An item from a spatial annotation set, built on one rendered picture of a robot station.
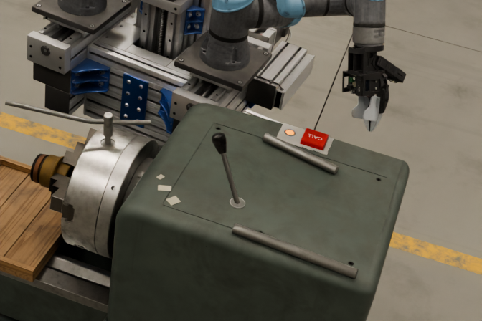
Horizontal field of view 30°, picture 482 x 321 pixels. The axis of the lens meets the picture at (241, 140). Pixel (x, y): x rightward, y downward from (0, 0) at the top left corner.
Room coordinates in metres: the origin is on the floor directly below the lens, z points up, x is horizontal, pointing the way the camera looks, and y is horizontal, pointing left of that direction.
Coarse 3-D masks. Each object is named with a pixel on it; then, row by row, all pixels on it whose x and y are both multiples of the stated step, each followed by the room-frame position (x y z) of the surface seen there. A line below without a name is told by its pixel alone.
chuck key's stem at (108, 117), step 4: (108, 112) 1.69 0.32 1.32; (104, 116) 1.67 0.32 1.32; (108, 116) 1.68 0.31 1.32; (112, 116) 1.68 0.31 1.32; (104, 120) 1.67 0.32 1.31; (108, 120) 1.67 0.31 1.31; (112, 120) 1.68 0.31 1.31; (104, 124) 1.67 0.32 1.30; (108, 124) 1.67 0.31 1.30; (112, 124) 1.68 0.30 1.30; (104, 128) 1.67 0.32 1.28; (108, 128) 1.67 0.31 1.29; (112, 128) 1.68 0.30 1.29; (104, 132) 1.68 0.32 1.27; (108, 132) 1.67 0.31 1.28; (112, 132) 1.68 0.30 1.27; (104, 136) 1.68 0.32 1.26; (108, 136) 1.67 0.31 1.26; (108, 140) 1.68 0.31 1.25; (108, 144) 1.68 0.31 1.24
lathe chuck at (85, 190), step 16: (96, 144) 1.67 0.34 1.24; (80, 160) 1.62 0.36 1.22; (96, 160) 1.63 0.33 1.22; (112, 160) 1.63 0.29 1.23; (80, 176) 1.59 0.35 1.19; (96, 176) 1.59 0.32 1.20; (80, 192) 1.57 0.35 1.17; (96, 192) 1.57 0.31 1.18; (80, 208) 1.55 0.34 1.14; (96, 208) 1.55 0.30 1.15; (64, 224) 1.55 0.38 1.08; (80, 224) 1.54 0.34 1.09; (80, 240) 1.54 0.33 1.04
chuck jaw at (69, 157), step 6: (90, 132) 1.78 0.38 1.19; (78, 144) 1.76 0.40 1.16; (84, 144) 1.76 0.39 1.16; (66, 150) 1.75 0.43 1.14; (78, 150) 1.75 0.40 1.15; (66, 156) 1.74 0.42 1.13; (72, 156) 1.74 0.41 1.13; (78, 156) 1.74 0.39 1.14; (66, 162) 1.73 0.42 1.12; (72, 162) 1.73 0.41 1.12
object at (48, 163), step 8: (40, 160) 1.72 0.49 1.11; (48, 160) 1.72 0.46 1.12; (56, 160) 1.72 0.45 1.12; (32, 168) 1.70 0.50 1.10; (40, 168) 1.70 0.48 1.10; (48, 168) 1.70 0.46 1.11; (56, 168) 1.70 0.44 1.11; (64, 168) 1.71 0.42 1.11; (72, 168) 1.74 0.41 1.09; (32, 176) 1.69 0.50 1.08; (40, 176) 1.69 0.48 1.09; (48, 176) 1.68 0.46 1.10; (40, 184) 1.69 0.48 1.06; (48, 184) 1.68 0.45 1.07
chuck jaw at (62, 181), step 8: (56, 176) 1.68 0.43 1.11; (64, 176) 1.68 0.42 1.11; (56, 184) 1.64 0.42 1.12; (64, 184) 1.65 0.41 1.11; (56, 192) 1.60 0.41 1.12; (64, 192) 1.61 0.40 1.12; (56, 200) 1.58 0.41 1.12; (56, 208) 1.58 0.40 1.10; (64, 208) 1.56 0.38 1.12; (72, 208) 1.56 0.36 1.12; (64, 216) 1.56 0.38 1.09; (72, 216) 1.55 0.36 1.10
